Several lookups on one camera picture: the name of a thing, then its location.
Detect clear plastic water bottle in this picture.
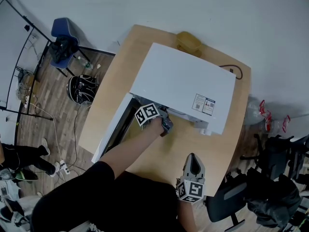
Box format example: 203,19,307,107
76,56,94,70

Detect black office chair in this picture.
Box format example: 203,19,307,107
205,175,252,232

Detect blue chair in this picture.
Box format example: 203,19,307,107
50,17,91,78

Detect yellow plastic container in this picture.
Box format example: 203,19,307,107
175,31,203,58

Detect black jacket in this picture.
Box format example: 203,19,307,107
243,173,301,228

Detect whiteboard on black stand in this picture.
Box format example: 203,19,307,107
0,0,54,145

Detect black power cable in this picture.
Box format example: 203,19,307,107
218,65,243,80

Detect person's black clothing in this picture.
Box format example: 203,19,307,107
30,160,191,232

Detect person's left forearm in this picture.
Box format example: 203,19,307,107
98,118,165,181

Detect black bag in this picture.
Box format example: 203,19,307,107
48,35,79,64

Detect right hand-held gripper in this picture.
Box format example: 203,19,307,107
175,153,206,203

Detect black helmet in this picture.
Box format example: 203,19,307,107
67,74,99,105

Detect white floor cable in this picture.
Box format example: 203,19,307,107
31,94,66,164

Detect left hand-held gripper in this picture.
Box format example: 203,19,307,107
135,102,174,137

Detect white microwave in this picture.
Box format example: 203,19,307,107
91,42,237,164

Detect person's right forearm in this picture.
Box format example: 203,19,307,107
177,198,196,232

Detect brown cardboard box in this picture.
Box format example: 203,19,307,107
23,73,41,94

